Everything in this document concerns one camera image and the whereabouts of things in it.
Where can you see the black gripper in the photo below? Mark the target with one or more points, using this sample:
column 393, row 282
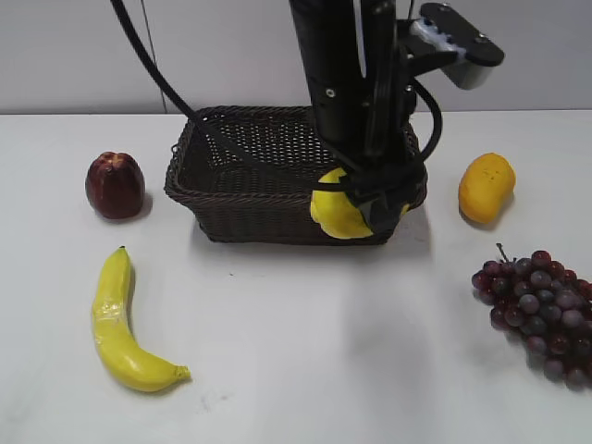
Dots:
column 366, row 127

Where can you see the yellow lemon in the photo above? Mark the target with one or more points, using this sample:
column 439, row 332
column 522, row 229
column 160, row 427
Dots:
column 335, row 214

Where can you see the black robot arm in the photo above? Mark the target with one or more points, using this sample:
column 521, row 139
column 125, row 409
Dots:
column 358, row 79

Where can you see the black wicker basket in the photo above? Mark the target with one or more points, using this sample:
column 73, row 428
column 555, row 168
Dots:
column 237, row 203

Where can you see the yellow mango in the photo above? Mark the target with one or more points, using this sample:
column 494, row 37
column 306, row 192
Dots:
column 486, row 185

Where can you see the red grape bunch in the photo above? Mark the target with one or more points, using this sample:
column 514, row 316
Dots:
column 546, row 307

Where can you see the red apple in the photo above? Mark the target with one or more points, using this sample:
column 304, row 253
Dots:
column 115, row 186

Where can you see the yellow banana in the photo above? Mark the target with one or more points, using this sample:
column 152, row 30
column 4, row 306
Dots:
column 127, row 362

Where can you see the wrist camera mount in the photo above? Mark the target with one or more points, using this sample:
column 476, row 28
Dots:
column 440, row 38

